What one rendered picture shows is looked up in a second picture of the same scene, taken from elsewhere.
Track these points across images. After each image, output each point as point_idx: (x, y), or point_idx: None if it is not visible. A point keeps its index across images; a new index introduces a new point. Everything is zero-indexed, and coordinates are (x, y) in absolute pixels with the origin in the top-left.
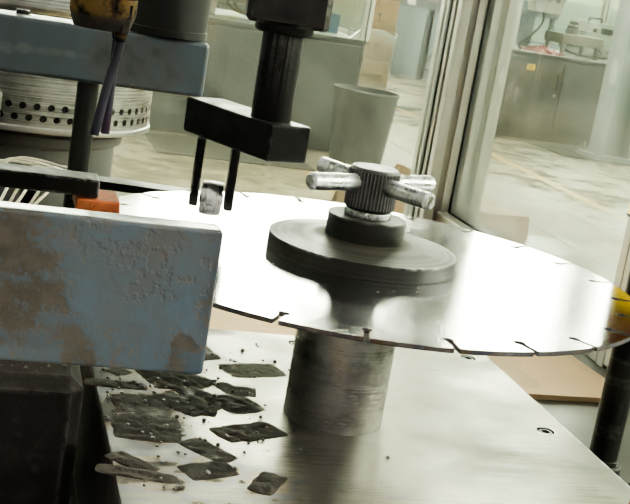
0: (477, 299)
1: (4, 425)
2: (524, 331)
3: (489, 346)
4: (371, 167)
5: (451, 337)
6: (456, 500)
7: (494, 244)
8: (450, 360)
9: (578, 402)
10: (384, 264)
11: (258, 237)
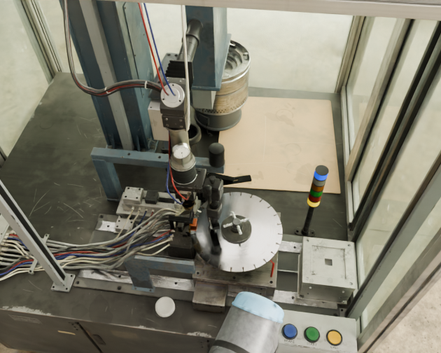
0: (247, 248)
1: (182, 250)
2: (246, 262)
3: (236, 270)
4: (235, 221)
5: (232, 267)
6: (243, 271)
7: (270, 214)
8: None
9: (325, 193)
10: (234, 240)
11: (221, 222)
